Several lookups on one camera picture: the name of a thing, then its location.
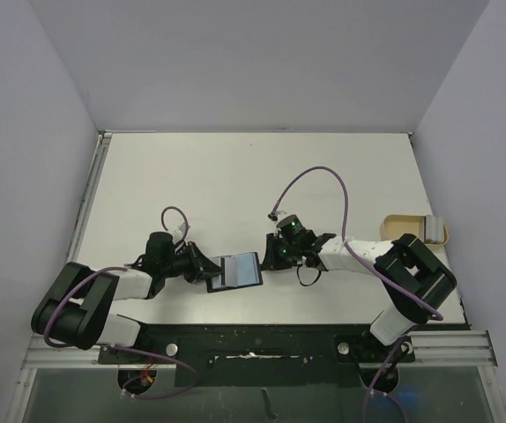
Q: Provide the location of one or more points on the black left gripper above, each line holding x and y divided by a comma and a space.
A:
200, 265

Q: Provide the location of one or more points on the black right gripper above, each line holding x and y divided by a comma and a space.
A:
271, 254

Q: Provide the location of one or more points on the white card with black stripe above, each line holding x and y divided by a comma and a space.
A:
230, 277

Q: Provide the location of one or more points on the black leather card holder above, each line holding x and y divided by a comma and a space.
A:
249, 273

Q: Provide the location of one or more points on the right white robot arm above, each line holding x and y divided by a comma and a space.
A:
417, 282

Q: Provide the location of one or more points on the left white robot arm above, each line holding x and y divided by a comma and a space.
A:
132, 284

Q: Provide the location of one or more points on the beige card tray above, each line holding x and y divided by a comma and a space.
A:
396, 225

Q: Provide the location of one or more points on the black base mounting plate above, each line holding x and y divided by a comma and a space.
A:
264, 356

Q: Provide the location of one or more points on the left aluminium rail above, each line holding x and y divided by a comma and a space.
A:
90, 198

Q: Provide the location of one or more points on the aluminium rail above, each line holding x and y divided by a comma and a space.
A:
453, 348
90, 198

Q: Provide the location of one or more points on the right aluminium rail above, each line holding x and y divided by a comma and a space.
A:
453, 348

